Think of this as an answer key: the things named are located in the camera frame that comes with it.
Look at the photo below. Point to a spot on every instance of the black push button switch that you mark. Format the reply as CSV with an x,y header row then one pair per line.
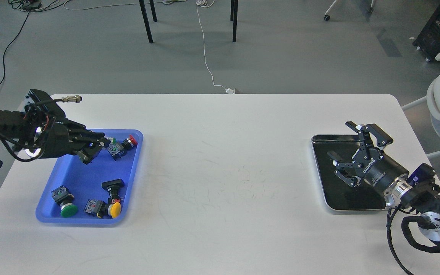
x,y
113,187

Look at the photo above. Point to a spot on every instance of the small green button switch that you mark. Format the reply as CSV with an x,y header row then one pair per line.
x,y
115,148

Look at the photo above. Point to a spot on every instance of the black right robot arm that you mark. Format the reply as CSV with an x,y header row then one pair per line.
x,y
417,191

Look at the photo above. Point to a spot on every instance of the black equipment case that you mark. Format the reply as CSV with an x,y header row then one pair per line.
x,y
428,40

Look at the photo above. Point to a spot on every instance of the green push button switch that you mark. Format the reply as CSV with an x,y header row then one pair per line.
x,y
64,199

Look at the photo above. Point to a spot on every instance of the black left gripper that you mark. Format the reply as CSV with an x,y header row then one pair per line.
x,y
65,139

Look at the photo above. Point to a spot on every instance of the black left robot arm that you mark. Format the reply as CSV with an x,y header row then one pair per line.
x,y
17,128

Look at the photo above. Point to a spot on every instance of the yellow push button switch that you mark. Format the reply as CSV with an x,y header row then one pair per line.
x,y
100,209

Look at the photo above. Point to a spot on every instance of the blue plastic tray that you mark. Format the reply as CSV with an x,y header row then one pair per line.
x,y
84,182

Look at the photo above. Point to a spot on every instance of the red push button switch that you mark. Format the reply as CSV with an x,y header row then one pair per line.
x,y
129,143

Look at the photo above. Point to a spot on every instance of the white chair base with caster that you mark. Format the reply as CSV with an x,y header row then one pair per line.
x,y
346,8

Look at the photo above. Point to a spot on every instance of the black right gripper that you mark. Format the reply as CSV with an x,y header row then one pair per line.
x,y
369,161

